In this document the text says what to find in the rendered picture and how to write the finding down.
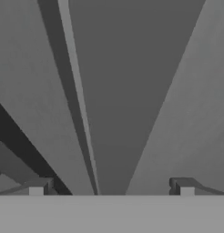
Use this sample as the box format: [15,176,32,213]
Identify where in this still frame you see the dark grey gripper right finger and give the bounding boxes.
[168,177,224,196]

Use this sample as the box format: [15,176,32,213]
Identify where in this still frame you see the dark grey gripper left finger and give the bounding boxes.
[0,177,56,196]

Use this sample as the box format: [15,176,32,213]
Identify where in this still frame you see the grey fridge door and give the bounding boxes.
[68,0,207,196]
[0,0,96,196]

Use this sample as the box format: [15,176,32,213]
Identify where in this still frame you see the grey cabinet side panel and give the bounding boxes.
[126,0,224,196]

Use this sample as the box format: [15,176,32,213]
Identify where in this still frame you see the long grey fridge door handle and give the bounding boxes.
[36,0,101,196]

